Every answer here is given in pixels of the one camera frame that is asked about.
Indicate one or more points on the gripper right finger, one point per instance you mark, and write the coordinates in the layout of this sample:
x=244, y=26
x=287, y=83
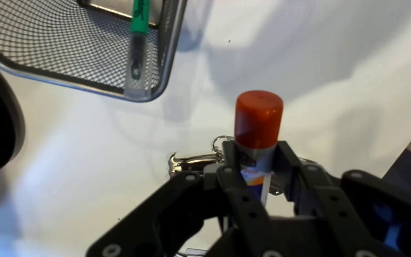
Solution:
x=330, y=203

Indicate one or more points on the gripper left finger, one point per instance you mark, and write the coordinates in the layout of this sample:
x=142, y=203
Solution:
x=241, y=203

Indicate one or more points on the orange capped glue stick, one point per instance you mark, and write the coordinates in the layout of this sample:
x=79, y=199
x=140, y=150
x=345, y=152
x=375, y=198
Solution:
x=258, y=121

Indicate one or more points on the green pen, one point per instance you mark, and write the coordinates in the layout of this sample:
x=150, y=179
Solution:
x=139, y=21

